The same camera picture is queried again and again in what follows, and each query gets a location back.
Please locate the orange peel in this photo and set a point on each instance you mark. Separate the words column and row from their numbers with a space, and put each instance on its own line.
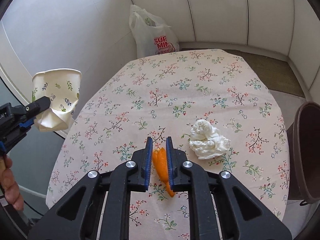
column 159, row 159

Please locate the olive floor mat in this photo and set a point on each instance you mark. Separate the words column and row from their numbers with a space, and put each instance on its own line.
column 275, row 74

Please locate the white kitchen cabinets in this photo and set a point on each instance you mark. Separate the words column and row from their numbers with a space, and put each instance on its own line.
column 286, row 27

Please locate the floral paper cup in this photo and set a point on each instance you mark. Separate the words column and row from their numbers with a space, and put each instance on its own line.
column 62, row 88

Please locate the person's left hand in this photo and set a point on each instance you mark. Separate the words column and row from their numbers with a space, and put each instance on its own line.
column 9, row 185

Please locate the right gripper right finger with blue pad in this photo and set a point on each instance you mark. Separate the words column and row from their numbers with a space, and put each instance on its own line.
column 220, row 206

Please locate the brown round trash bin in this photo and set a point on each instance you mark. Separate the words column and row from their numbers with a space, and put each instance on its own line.
column 303, row 138

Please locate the white plastic shopping bag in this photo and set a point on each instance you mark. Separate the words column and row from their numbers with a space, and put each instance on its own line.
column 151, row 33

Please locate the white tissue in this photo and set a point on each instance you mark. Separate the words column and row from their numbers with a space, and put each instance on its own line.
column 206, row 141

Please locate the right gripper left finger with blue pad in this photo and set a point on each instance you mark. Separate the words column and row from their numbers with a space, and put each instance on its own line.
column 98, row 205

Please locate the floral tablecloth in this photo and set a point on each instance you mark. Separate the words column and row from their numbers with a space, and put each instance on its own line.
column 163, row 96

